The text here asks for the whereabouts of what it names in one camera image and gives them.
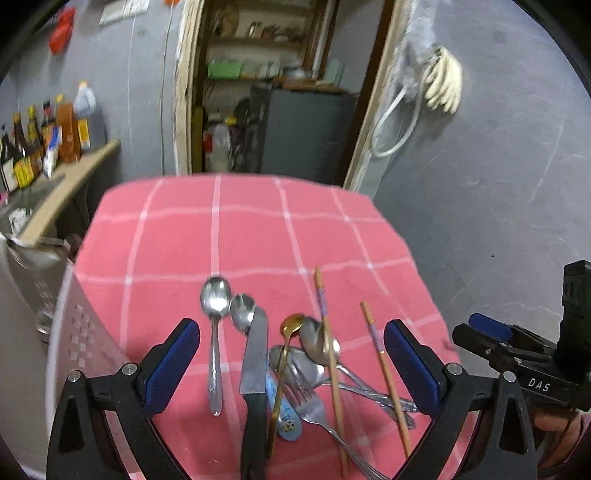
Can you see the small gold spoon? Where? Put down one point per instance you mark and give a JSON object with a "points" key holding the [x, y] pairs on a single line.
{"points": [[292, 325]]}

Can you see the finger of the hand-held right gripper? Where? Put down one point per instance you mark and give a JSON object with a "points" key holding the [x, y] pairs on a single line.
{"points": [[475, 346], [489, 325]]}

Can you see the pink perforated container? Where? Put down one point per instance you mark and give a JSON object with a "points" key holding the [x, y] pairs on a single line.
{"points": [[27, 369]]}

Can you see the dark sauce bottle red cap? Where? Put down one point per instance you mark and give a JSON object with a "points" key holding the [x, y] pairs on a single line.
{"points": [[47, 117]]}

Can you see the silver fork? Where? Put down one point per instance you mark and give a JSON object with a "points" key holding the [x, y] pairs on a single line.
{"points": [[314, 410]]}

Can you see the red wall object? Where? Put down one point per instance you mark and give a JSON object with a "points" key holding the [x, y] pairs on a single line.
{"points": [[62, 30]]}

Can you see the large silver spoon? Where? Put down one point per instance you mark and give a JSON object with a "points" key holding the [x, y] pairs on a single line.
{"points": [[316, 341]]}

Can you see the pink checkered tablecloth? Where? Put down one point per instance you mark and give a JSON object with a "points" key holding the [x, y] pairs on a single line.
{"points": [[184, 230]]}

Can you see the white mop head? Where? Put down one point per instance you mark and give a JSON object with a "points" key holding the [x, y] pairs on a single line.
{"points": [[445, 78]]}

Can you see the orange oil bottle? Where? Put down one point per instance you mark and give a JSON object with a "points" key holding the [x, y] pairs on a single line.
{"points": [[68, 129]]}

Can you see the dark glass bottle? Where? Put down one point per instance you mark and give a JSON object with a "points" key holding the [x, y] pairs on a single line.
{"points": [[5, 161]]}

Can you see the clear plastic jug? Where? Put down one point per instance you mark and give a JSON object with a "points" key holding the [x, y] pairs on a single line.
{"points": [[87, 115]]}

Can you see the wooden door frame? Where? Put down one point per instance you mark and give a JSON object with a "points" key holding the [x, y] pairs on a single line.
{"points": [[184, 92]]}

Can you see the metal ladle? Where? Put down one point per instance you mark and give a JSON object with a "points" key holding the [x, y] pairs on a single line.
{"points": [[32, 254]]}

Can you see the wooden chopstick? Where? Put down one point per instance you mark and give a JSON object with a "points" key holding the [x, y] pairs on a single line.
{"points": [[323, 304], [374, 332]]}

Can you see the grey fluffy duster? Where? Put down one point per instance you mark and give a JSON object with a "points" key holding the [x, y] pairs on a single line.
{"points": [[418, 46]]}

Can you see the clear plastic bottle yellow cap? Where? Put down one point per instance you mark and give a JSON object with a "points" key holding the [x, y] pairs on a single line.
{"points": [[220, 143]]}

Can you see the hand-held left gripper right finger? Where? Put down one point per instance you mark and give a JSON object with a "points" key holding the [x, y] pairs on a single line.
{"points": [[411, 364]]}

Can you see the white blue packet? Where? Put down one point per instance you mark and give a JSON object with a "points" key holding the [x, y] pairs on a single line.
{"points": [[52, 152]]}

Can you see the person's right hand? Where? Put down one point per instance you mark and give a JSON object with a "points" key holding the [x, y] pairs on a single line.
{"points": [[561, 434]]}

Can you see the wooden shelf unit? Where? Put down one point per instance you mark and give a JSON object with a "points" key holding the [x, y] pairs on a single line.
{"points": [[268, 39]]}

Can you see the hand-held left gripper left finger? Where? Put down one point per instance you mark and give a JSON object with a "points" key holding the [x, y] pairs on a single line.
{"points": [[171, 364]]}

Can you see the dark sauce bottle yellow label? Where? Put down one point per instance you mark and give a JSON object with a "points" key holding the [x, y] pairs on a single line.
{"points": [[33, 138], [23, 166]]}

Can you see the green storage box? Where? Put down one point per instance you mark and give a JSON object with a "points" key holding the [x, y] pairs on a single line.
{"points": [[225, 69]]}

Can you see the white wall plate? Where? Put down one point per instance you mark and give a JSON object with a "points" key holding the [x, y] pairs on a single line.
{"points": [[124, 10]]}

